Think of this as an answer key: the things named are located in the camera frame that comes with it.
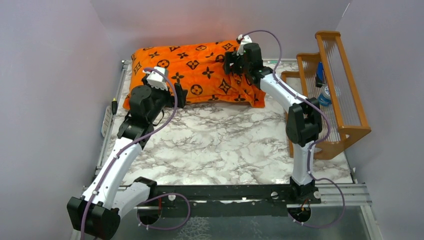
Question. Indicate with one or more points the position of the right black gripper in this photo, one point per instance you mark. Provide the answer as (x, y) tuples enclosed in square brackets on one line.
[(231, 57)]

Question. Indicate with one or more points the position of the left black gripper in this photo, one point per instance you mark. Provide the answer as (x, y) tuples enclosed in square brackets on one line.
[(171, 98)]

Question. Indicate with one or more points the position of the orange patterned pillowcase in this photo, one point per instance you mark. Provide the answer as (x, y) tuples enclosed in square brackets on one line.
[(199, 68)]

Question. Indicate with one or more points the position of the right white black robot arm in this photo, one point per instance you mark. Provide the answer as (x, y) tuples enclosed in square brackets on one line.
[(303, 122)]

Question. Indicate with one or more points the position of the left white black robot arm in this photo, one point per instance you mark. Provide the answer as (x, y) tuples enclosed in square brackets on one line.
[(99, 210)]

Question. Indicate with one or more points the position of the white power strip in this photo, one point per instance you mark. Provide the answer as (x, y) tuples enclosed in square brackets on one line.
[(107, 119)]

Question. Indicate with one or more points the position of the wooden tiered rack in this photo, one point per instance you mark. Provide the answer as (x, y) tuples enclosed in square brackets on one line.
[(348, 121)]

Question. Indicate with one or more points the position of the blue white tape roll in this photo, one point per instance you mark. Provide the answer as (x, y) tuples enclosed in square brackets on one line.
[(325, 98)]

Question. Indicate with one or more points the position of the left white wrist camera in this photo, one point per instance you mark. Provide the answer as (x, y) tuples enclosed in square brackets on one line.
[(157, 78)]

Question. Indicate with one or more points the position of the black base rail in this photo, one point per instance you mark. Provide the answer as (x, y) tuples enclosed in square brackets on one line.
[(242, 200)]

